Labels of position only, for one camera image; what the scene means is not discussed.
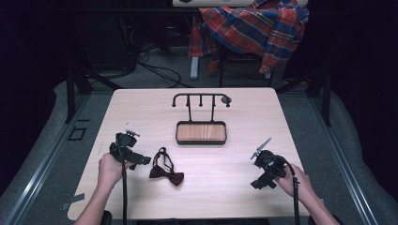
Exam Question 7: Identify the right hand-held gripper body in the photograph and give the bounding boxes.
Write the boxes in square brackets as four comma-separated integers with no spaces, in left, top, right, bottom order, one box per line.
[250,137,287,181]

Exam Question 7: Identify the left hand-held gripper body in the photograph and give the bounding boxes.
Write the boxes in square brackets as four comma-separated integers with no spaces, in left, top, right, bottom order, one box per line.
[108,128,141,164]

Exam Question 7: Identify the dark red bow tie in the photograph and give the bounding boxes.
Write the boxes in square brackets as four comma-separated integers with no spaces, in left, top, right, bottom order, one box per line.
[148,146,185,188]

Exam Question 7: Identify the black rack with wooden tray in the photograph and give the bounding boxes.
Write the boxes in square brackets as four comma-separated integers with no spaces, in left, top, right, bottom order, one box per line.
[171,92,233,146]

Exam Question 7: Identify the person's left hand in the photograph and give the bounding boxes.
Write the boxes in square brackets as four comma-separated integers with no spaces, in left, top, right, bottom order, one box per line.
[97,153,136,188]

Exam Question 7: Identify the person's right hand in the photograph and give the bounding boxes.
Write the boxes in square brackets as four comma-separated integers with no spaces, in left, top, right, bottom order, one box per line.
[274,164,314,202]

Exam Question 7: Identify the black metal stand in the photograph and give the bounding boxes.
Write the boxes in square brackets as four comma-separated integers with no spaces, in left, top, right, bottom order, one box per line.
[276,66,333,128]
[64,66,124,125]

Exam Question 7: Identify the black chair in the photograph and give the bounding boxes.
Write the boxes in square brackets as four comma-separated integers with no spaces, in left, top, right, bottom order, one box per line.
[218,46,274,89]

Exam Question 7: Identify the dark equipment cabinet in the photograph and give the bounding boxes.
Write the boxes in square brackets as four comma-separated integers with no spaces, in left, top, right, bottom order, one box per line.
[84,11,139,71]

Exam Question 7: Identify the red blue plaid shirt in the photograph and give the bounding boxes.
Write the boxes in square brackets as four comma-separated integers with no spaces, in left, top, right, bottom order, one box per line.
[189,0,311,75]

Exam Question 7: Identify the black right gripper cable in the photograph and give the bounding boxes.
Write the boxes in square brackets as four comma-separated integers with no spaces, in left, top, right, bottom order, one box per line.
[275,155,301,225]

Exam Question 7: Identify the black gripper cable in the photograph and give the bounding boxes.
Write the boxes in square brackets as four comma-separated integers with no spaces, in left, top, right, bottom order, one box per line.
[275,155,301,225]
[116,142,129,225]

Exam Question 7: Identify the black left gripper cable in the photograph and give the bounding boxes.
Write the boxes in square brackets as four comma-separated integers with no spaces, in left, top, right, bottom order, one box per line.
[116,142,129,225]

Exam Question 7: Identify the aluminium floor rail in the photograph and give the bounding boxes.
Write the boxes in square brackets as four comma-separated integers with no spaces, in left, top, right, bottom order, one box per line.
[2,93,92,225]
[307,93,380,225]

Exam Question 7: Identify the black floor cables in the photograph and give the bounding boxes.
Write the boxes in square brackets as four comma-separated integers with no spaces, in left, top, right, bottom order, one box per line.
[106,43,195,89]

